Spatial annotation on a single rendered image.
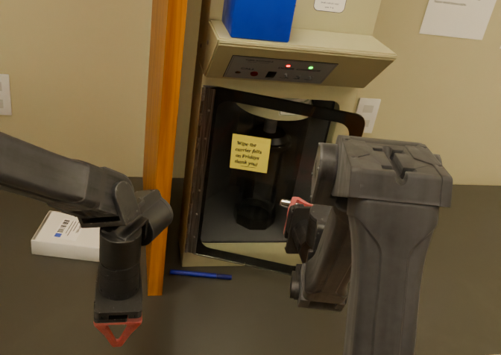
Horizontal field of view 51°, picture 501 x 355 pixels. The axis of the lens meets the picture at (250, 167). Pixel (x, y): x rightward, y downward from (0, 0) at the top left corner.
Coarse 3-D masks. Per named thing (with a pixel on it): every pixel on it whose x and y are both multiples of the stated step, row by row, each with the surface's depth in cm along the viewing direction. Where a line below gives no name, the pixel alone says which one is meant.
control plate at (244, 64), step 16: (240, 64) 91; (256, 64) 91; (272, 64) 92; (304, 64) 92; (320, 64) 92; (336, 64) 93; (272, 80) 98; (288, 80) 98; (304, 80) 98; (320, 80) 99
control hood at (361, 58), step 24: (216, 24) 91; (216, 48) 86; (240, 48) 86; (264, 48) 86; (288, 48) 87; (312, 48) 88; (336, 48) 89; (360, 48) 91; (384, 48) 93; (216, 72) 94; (336, 72) 96; (360, 72) 96
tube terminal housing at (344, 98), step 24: (216, 0) 92; (312, 0) 95; (360, 0) 97; (312, 24) 98; (336, 24) 99; (360, 24) 99; (192, 96) 111; (288, 96) 104; (312, 96) 105; (336, 96) 106; (192, 120) 110; (192, 144) 109; (192, 168) 108; (192, 264) 121; (216, 264) 122
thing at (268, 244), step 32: (224, 96) 99; (256, 96) 98; (224, 128) 102; (256, 128) 101; (288, 128) 100; (320, 128) 99; (352, 128) 98; (224, 160) 105; (288, 160) 103; (224, 192) 108; (256, 192) 107; (288, 192) 106; (224, 224) 112; (256, 224) 111; (224, 256) 116; (256, 256) 115; (288, 256) 114
